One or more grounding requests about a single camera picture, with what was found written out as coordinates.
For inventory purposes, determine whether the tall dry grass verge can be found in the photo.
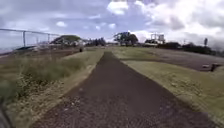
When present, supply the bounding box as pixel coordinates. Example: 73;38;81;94
0;47;106;128

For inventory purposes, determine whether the broad dark tree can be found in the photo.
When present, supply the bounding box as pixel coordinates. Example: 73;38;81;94
112;31;140;47

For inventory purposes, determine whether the grey asphalt area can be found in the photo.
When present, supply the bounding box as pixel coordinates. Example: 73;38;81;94
145;48;224;73

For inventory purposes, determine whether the tall structure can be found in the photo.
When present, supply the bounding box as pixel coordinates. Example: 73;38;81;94
144;32;166;46

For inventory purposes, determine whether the dark hedge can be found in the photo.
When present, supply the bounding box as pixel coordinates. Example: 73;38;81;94
165;41;216;56

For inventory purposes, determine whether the wire mesh fence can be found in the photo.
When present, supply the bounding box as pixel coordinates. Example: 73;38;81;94
0;27;82;55

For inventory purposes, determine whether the clump of trees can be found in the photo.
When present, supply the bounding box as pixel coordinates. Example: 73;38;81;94
87;37;108;47

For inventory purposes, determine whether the dark asphalt path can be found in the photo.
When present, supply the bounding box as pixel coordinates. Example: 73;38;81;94
31;50;218;128

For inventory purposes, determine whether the bench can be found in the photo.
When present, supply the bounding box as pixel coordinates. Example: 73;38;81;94
201;62;223;73

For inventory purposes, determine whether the wooded hill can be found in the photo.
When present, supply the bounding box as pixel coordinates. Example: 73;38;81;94
49;34;83;47

